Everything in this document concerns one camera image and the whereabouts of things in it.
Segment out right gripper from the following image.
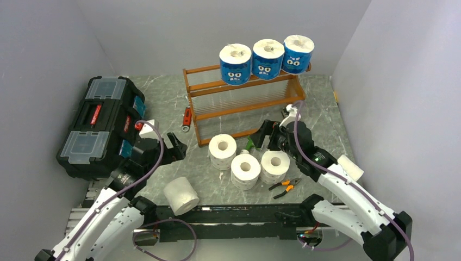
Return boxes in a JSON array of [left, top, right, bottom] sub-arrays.
[[250, 119, 300, 159]]

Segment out orange wooden shelf rack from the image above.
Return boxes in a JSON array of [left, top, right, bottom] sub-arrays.
[[183, 65, 306, 147]]

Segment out white floral paper roll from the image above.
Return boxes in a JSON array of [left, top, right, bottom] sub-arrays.
[[208, 134, 236, 171], [231, 154, 261, 190], [259, 151, 290, 184]]

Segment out white paper roll at edge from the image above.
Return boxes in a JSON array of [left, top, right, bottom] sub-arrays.
[[338, 154, 364, 181]]

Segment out blue paper roll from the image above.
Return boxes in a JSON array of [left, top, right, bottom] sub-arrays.
[[282, 35, 315, 74], [219, 43, 252, 86], [251, 39, 285, 80]]

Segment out black plastic toolbox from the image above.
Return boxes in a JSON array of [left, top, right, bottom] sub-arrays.
[[56, 76, 146, 181]]

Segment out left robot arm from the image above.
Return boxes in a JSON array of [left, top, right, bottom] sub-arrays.
[[35, 132, 188, 260]]

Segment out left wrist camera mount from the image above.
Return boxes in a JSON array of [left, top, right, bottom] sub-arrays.
[[134, 119, 159, 139]]

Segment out red handled wrench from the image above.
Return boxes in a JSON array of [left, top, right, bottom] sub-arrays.
[[182, 107, 192, 132]]

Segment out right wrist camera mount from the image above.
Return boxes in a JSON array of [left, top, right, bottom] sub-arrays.
[[279, 104, 301, 128]]

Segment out green plastic pipe fitting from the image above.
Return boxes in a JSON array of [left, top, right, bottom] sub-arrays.
[[245, 138, 260, 152]]

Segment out orange handled pliers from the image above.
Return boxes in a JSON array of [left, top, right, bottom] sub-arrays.
[[268, 178, 302, 200]]

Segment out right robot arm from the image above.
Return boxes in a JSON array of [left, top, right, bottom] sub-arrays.
[[250, 120, 415, 260]]

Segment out plain white paper roll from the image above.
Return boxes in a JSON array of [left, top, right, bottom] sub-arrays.
[[164, 177, 200, 216]]

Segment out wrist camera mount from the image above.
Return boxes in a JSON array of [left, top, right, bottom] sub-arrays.
[[279, 104, 301, 128], [134, 119, 159, 139]]

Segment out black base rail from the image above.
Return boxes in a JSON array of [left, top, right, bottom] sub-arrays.
[[134, 203, 322, 246]]

